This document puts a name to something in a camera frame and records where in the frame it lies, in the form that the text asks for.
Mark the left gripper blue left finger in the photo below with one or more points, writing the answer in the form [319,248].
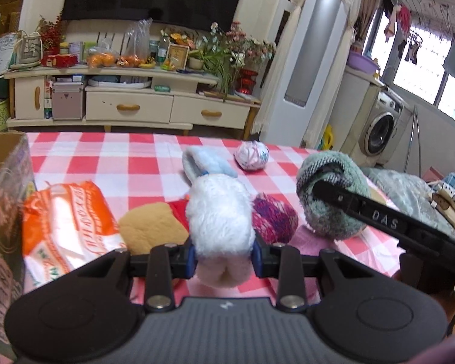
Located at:
[166,263]

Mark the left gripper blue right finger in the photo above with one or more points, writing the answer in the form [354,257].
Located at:
[284,263]

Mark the purple knitted ball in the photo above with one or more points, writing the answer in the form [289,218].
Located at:
[274,220]

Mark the brown bear red strawberry hat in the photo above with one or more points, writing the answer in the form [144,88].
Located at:
[155,224]

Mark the teal fuzzy sock roll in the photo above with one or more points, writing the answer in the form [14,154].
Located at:
[324,182]

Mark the white fluffy plush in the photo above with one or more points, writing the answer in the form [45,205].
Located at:
[219,214]

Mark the light blue plush bunny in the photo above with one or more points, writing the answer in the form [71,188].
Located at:
[206,169]

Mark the floral socks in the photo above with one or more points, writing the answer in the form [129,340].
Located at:
[252,155]

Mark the red checkered tablecloth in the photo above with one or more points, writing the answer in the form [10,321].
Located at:
[136,169]

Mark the orange white tissue pack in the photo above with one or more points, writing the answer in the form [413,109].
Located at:
[65,226]

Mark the washing machine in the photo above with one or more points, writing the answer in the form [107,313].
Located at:
[380,130]

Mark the red vase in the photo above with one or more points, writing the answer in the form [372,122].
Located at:
[246,81]

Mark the cream TV cabinet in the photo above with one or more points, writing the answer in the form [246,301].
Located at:
[150,98]

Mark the cardboard box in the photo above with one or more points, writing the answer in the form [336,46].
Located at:
[16,185]

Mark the white standing air conditioner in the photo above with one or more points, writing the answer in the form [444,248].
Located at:
[306,71]

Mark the pink storage box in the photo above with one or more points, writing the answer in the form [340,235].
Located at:
[67,100]

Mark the purple basin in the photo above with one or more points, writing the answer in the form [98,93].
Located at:
[362,63]

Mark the potted flower plant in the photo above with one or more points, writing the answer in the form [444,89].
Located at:
[225,53]

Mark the bag of oranges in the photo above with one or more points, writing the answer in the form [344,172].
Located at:
[100,60]

